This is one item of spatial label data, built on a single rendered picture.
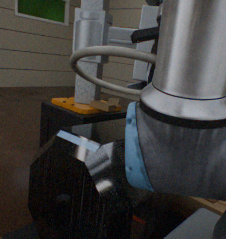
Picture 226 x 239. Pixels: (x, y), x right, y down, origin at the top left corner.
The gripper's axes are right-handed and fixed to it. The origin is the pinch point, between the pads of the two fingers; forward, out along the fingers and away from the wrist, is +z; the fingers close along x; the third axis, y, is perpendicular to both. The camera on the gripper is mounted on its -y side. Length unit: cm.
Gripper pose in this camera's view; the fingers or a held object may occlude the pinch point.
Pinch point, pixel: (151, 81)
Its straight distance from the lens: 83.7
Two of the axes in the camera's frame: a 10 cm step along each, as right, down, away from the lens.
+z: -2.1, 9.7, -1.2
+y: 9.3, 2.4, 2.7
